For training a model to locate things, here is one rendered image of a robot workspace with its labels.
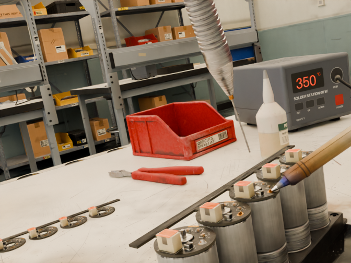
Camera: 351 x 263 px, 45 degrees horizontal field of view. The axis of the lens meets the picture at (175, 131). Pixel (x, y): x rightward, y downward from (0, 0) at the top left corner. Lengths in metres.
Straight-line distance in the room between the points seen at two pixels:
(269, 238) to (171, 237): 0.07
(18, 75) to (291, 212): 2.33
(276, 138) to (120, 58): 2.30
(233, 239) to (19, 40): 4.60
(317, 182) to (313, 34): 5.66
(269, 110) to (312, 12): 5.44
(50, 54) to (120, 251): 4.09
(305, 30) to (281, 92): 5.39
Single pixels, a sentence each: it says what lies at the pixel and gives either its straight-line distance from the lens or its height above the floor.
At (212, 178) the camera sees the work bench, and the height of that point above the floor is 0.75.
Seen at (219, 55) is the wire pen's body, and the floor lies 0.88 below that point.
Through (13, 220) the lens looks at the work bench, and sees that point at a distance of 0.46.
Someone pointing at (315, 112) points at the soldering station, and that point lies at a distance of 0.61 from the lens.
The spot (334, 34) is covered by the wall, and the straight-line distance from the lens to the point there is 5.72.
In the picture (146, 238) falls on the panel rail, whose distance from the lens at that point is 0.18.
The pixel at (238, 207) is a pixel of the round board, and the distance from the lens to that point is 0.19.
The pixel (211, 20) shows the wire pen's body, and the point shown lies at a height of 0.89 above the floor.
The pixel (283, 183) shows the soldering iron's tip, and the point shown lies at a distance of 0.21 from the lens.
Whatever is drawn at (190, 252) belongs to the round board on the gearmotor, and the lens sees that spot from 0.16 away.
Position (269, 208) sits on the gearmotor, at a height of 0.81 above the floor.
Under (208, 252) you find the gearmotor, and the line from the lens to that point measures 0.17.
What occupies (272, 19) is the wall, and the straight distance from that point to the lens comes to 6.33.
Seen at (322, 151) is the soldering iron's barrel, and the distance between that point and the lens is 0.21.
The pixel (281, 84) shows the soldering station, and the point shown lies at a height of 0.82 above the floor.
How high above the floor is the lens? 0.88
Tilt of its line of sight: 10 degrees down
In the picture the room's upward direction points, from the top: 10 degrees counter-clockwise
